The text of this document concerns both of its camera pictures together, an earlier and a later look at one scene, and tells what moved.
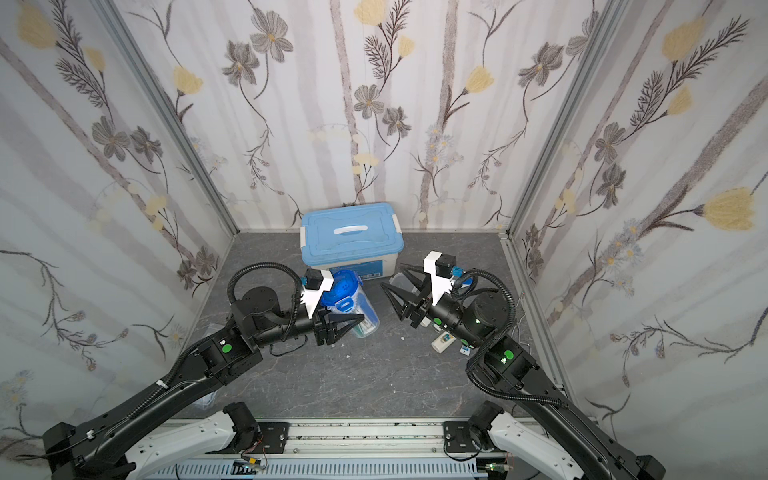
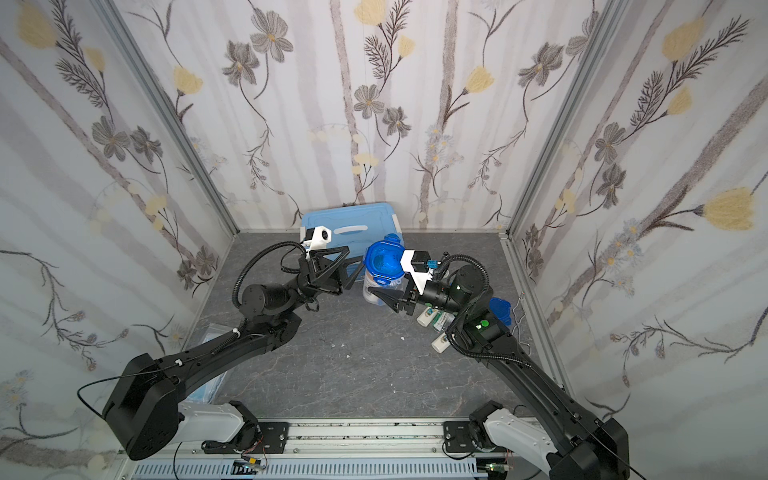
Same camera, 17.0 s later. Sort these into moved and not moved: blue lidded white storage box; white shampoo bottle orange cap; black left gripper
Moved: black left gripper
Not moved: white shampoo bottle orange cap; blue lidded white storage box
